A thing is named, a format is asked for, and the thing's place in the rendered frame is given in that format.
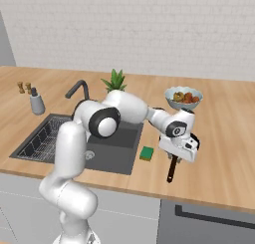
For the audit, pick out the pale blue fruit bowl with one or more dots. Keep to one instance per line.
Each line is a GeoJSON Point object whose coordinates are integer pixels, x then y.
{"type": "Point", "coordinates": [181, 104]}

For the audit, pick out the green potted plant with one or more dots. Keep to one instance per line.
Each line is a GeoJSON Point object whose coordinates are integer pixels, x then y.
{"type": "Point", "coordinates": [115, 79]}

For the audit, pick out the grey dishwasher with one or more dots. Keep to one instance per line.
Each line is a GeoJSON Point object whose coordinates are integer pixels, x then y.
{"type": "Point", "coordinates": [205, 229]}

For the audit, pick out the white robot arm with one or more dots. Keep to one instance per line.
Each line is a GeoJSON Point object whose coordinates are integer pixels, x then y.
{"type": "Point", "coordinates": [71, 145]}

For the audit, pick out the yellow-green fruit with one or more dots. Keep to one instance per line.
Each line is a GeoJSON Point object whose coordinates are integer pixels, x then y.
{"type": "Point", "coordinates": [179, 96]}

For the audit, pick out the black pan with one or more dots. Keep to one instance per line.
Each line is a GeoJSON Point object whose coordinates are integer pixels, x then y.
{"type": "Point", "coordinates": [171, 171]}

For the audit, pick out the brown wooden shaker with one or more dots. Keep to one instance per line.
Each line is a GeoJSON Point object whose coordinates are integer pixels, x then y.
{"type": "Point", "coordinates": [28, 88]}
{"type": "Point", "coordinates": [21, 87]}

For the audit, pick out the grey tall cabinet side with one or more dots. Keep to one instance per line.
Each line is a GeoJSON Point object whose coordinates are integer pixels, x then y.
{"type": "Point", "coordinates": [6, 45]}

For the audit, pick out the dark grey tap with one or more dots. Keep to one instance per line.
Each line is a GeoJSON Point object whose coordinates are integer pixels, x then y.
{"type": "Point", "coordinates": [79, 86]}

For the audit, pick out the grey soap dispenser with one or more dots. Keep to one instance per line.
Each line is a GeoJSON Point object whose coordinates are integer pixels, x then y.
{"type": "Point", "coordinates": [37, 103]}

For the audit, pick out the dark grey sink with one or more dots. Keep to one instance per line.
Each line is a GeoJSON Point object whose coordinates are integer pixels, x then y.
{"type": "Point", "coordinates": [116, 148]}

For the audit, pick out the white cupboard door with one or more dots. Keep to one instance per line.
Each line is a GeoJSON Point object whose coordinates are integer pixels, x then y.
{"type": "Point", "coordinates": [126, 231]}

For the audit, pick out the orange fruit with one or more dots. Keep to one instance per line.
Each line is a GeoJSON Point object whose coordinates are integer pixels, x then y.
{"type": "Point", "coordinates": [190, 97]}

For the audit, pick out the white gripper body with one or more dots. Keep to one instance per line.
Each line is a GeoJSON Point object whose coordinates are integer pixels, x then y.
{"type": "Point", "coordinates": [176, 149]}

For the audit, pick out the white drawer front panel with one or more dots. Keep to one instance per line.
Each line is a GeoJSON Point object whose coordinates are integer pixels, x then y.
{"type": "Point", "coordinates": [126, 204]}

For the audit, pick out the green and yellow sponge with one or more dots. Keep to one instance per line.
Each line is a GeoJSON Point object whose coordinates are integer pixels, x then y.
{"type": "Point", "coordinates": [146, 153]}

